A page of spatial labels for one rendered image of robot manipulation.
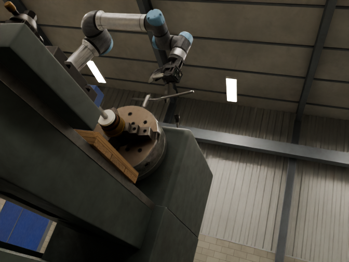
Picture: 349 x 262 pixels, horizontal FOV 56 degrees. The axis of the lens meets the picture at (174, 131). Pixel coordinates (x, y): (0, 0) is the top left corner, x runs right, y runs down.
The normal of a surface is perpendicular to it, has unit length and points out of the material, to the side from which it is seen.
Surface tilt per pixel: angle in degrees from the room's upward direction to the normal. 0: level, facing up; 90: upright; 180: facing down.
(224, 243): 90
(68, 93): 90
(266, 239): 90
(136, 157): 90
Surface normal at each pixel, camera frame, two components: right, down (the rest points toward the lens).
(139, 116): -0.29, -0.49
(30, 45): 0.92, 0.11
